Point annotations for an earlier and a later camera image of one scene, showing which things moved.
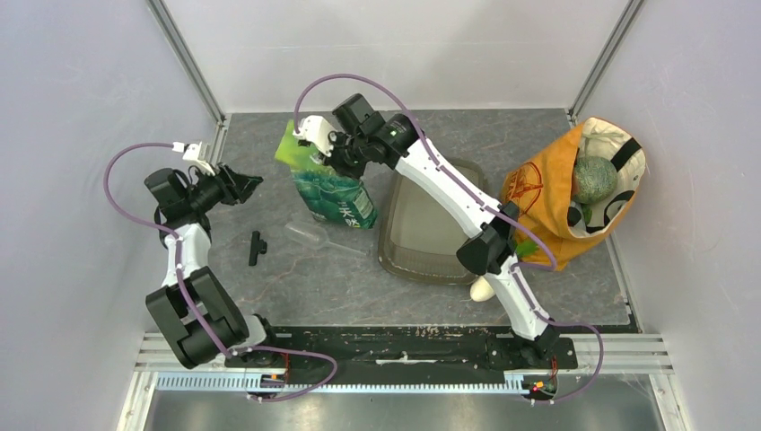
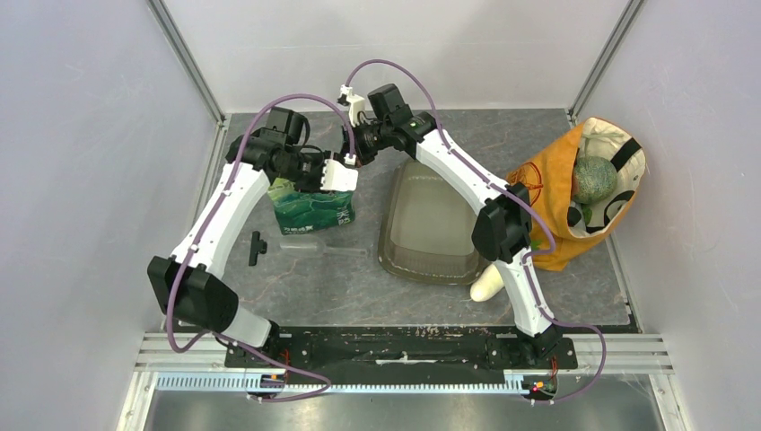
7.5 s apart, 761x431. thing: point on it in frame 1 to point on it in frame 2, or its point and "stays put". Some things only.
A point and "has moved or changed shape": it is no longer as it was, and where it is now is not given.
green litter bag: [331, 195] has moved or changed shape
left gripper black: [240, 188] to [315, 186]
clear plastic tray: [421, 232] stays put
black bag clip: [257, 245] stays put
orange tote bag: [552, 223] stays put
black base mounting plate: [414, 350] stays put
